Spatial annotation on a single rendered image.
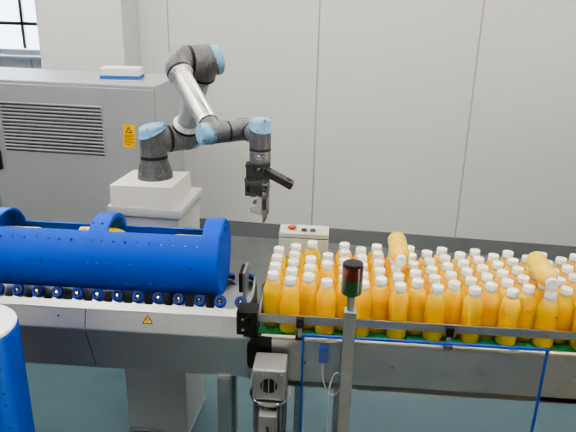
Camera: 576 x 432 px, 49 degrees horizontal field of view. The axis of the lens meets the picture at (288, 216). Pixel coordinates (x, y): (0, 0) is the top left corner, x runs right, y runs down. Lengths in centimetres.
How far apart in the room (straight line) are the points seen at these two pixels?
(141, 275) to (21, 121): 213
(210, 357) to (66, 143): 209
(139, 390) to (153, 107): 164
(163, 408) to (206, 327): 91
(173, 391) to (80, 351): 67
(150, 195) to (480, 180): 304
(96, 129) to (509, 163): 299
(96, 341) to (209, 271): 55
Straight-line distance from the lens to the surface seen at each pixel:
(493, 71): 490
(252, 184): 220
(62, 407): 352
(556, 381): 238
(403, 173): 500
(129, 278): 230
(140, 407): 320
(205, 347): 238
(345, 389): 211
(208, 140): 217
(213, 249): 219
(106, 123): 397
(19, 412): 226
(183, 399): 309
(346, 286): 191
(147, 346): 245
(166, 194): 263
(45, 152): 420
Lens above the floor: 205
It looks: 21 degrees down
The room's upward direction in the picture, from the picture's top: 1 degrees clockwise
